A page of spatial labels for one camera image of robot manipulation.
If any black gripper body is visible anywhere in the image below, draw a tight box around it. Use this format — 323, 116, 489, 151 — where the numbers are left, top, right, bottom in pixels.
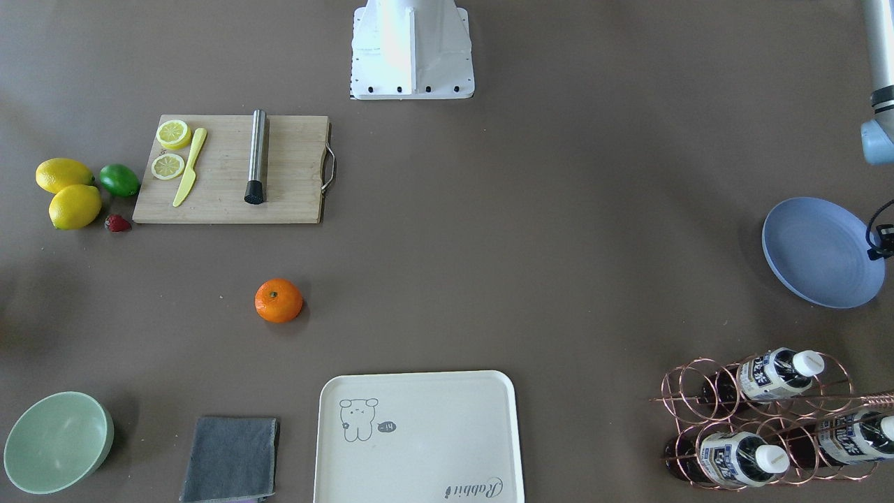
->
874, 224, 893, 260

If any blue plate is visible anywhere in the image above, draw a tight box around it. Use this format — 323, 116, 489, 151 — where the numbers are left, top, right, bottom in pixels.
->
761, 197, 886, 309

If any orange fruit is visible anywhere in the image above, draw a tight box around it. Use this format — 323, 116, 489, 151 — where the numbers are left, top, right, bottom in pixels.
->
254, 278, 305, 323

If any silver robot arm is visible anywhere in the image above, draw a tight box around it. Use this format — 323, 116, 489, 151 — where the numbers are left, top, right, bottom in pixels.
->
860, 1, 893, 166

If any tea bottle one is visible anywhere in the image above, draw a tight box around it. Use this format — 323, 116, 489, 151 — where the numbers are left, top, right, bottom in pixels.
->
697, 347, 825, 413

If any tea bottle three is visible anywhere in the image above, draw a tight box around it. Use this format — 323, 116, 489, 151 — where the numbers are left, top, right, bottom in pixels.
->
782, 409, 893, 469

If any tea bottle two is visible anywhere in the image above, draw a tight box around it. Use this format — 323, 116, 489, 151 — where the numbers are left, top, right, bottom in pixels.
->
664, 432, 791, 490

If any cream rabbit tray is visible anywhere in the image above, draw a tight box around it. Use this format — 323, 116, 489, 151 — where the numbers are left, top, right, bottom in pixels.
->
313, 370, 526, 502

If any wooden cutting board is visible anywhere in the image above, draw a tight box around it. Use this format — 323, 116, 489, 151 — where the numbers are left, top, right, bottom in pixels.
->
132, 115, 332, 225

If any steel muddler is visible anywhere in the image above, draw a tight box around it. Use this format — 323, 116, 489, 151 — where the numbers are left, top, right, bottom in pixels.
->
244, 109, 268, 205

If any grey folded cloth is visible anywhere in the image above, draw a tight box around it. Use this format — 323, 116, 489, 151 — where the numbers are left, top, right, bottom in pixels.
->
179, 415, 280, 502

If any yellow plastic knife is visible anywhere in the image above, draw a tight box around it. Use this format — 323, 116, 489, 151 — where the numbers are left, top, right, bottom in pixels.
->
172, 127, 207, 207

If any lemon half upper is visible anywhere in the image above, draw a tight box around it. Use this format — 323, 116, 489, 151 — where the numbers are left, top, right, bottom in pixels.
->
154, 119, 192, 150

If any lemon slice lower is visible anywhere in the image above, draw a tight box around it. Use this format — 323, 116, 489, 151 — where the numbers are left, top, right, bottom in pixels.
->
150, 153, 186, 180

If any green lime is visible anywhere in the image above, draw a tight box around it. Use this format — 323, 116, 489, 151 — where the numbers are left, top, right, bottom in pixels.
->
98, 163, 140, 197

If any red strawberry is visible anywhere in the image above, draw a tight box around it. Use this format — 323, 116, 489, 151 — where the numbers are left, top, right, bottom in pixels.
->
103, 214, 132, 233

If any yellow lemon near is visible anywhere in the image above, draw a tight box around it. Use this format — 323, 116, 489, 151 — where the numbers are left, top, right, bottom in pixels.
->
48, 184, 102, 230

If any yellow lemon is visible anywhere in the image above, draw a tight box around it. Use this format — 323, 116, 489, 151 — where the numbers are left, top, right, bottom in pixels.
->
48, 184, 102, 230
35, 157, 94, 194

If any yellow lemon far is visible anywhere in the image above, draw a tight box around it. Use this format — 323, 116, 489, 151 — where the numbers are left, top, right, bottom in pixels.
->
35, 157, 94, 194

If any green bowl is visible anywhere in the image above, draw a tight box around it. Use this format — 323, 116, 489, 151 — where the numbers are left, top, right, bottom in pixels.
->
3, 391, 115, 495

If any copper wire bottle rack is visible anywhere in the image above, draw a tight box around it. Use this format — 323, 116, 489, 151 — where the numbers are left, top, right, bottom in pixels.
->
655, 358, 893, 490

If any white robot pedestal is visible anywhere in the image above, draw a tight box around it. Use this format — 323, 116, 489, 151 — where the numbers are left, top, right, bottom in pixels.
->
349, 1, 476, 100

